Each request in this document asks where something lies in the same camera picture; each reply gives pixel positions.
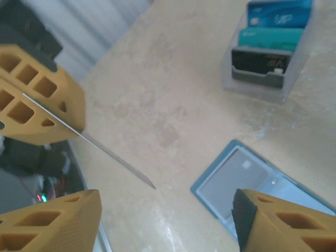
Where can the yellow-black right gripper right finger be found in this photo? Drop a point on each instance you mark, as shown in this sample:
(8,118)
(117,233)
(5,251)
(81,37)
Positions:
(288,225)

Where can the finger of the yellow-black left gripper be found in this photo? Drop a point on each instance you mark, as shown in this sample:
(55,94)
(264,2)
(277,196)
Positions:
(31,128)
(65,97)

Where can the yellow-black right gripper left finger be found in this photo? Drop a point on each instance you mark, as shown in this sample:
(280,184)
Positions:
(52,225)

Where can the teal leather card holder wallet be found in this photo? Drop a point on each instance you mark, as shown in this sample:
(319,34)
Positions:
(286,183)

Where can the blue diamond print card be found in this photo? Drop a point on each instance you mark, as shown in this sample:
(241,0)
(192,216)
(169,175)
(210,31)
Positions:
(118,159)
(228,183)

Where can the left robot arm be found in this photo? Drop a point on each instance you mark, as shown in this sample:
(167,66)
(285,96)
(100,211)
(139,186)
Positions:
(15,157)

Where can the black VIP card stack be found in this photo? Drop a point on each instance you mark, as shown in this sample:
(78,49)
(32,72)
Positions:
(257,61)

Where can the teal VIP card stack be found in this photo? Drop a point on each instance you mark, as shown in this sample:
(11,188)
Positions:
(270,38)

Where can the blue VIP card stack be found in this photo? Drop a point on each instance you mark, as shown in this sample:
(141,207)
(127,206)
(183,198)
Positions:
(278,15)

